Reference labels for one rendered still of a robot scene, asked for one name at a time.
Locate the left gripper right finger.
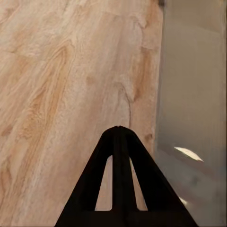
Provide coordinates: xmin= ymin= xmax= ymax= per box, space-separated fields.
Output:
xmin=119 ymin=126 xmax=199 ymax=227

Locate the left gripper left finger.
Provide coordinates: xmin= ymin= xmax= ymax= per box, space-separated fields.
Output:
xmin=55 ymin=126 xmax=126 ymax=227

